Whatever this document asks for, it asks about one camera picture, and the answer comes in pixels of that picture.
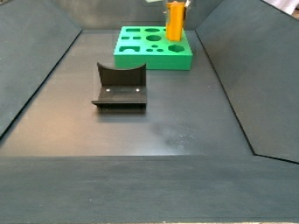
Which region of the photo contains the green shape-sorting board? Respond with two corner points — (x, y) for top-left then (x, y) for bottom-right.
(114, 26), (192, 70)

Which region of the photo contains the black curved holder bracket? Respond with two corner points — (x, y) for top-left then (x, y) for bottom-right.
(91, 64), (147, 107)

